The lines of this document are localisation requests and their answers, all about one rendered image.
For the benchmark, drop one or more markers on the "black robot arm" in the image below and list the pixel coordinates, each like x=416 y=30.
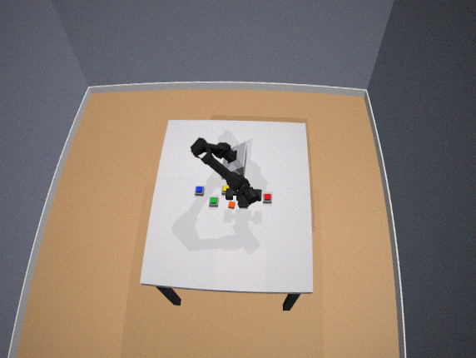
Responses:
x=233 y=180

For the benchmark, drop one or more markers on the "green button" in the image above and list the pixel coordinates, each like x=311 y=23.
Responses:
x=213 y=202

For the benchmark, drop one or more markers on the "red button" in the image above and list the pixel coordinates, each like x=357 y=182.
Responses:
x=267 y=198

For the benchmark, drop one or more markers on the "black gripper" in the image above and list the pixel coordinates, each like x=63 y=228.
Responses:
x=230 y=194

